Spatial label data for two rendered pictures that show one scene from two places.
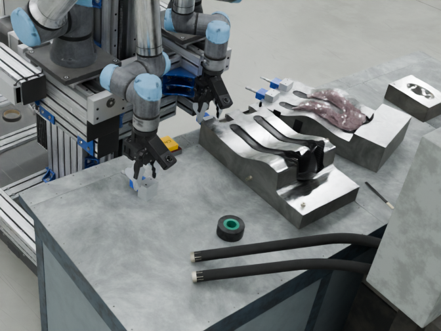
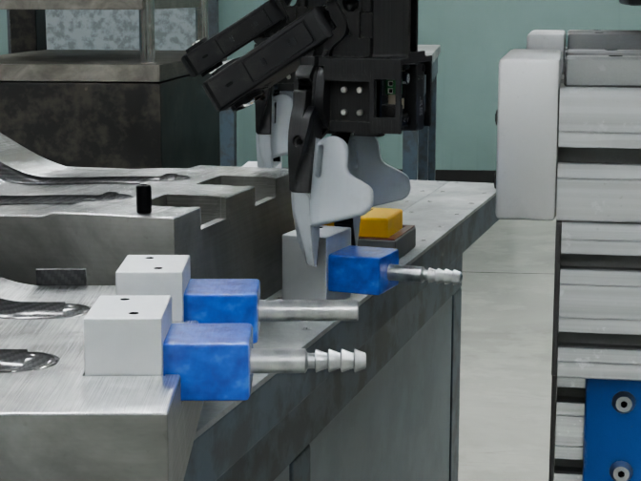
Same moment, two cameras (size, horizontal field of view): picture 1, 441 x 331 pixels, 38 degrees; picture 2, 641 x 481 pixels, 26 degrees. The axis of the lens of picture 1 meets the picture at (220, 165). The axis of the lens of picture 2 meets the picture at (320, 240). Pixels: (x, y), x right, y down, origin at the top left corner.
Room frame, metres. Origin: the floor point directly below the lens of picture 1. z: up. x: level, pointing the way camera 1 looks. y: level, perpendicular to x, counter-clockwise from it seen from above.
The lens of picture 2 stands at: (2.78, -0.43, 1.03)
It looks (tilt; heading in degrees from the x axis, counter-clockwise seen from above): 10 degrees down; 151
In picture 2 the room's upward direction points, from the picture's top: straight up
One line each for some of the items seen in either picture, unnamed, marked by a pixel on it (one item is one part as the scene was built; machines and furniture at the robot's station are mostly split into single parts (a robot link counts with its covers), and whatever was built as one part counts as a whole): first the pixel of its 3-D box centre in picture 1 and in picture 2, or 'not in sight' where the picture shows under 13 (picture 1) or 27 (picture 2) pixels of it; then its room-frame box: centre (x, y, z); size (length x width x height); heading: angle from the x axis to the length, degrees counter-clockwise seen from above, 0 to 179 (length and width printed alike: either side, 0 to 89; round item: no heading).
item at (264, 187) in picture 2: (223, 123); (237, 204); (1.84, 0.01, 0.87); 0.05 x 0.05 x 0.04; 45
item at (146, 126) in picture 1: (145, 120); not in sight; (1.50, 0.23, 1.07); 0.08 x 0.08 x 0.05
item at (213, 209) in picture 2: (247, 114); (182, 227); (1.91, -0.06, 0.87); 0.05 x 0.05 x 0.04; 45
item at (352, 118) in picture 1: (333, 106); not in sight; (2.02, -0.37, 0.90); 0.26 x 0.18 x 0.08; 62
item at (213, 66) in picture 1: (213, 61); not in sight; (1.90, 0.08, 1.07); 0.08 x 0.08 x 0.05
